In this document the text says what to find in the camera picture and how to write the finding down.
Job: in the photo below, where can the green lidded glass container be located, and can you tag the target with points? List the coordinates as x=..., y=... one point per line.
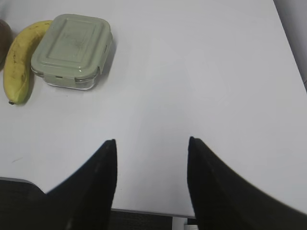
x=73, y=51

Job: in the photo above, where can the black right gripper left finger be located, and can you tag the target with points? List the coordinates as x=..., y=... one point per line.
x=84, y=200

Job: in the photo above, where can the yellow banana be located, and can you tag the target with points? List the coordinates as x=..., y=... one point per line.
x=16, y=75

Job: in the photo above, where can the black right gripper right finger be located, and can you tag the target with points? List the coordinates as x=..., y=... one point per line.
x=223, y=200

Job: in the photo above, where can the brown bread roll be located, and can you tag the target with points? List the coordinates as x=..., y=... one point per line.
x=5, y=41

